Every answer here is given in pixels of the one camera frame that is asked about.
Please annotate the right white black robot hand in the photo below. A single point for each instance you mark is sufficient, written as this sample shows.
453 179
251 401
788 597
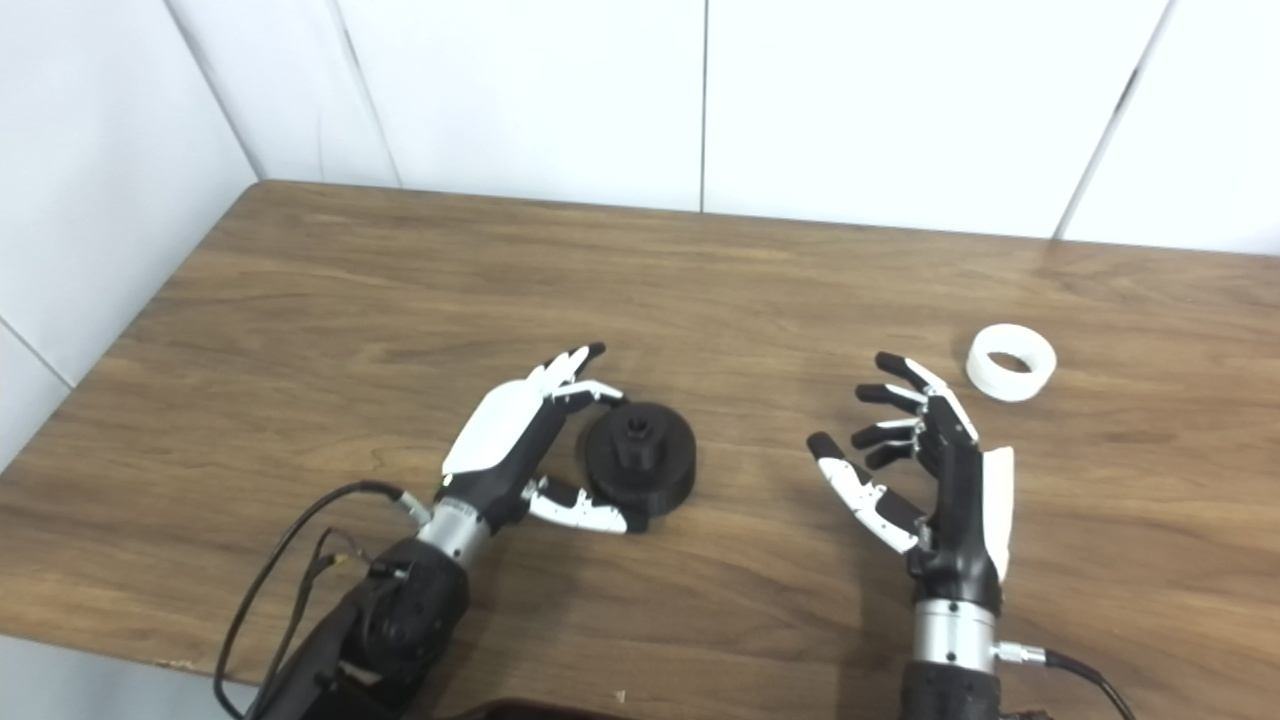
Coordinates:
965 530

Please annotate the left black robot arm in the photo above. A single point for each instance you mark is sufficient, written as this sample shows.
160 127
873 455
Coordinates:
400 610

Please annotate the dark robot torso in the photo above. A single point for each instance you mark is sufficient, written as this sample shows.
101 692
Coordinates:
540 712

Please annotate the round black plastic part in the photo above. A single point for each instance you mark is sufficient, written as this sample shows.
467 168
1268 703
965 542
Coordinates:
662 470

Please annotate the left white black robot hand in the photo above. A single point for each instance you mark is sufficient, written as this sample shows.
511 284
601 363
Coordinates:
500 430

